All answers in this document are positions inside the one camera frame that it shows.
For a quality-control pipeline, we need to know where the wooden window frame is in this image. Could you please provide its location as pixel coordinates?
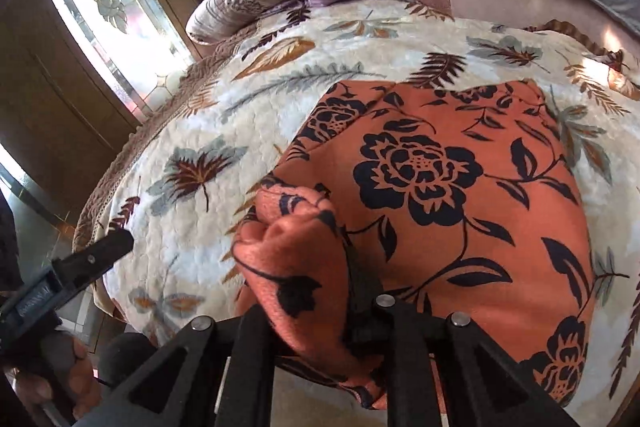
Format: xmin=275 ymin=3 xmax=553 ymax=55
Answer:
xmin=0 ymin=0 xmax=212 ymax=229

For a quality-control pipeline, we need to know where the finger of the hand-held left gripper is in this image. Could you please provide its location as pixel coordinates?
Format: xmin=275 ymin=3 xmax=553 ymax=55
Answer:
xmin=64 ymin=228 xmax=135 ymax=281

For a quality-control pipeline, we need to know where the orange floral garment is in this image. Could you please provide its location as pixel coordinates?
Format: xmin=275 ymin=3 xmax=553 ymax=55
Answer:
xmin=232 ymin=79 xmax=599 ymax=411

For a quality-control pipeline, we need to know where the stained glass window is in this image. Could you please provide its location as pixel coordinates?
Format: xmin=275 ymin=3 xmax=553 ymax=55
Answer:
xmin=37 ymin=0 xmax=202 ymax=118

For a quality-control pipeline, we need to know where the person's left hand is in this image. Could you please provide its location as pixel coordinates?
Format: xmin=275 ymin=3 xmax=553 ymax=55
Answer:
xmin=16 ymin=336 xmax=103 ymax=421

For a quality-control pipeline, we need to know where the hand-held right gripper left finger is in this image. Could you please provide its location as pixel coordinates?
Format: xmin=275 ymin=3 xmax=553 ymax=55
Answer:
xmin=87 ymin=301 xmax=288 ymax=427

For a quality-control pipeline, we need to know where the cream leaf-print blanket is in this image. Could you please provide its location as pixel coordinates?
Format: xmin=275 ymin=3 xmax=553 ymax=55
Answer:
xmin=74 ymin=0 xmax=640 ymax=427

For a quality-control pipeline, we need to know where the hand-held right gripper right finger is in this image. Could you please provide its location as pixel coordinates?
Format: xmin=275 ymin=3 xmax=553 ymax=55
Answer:
xmin=344 ymin=248 xmax=582 ymax=427

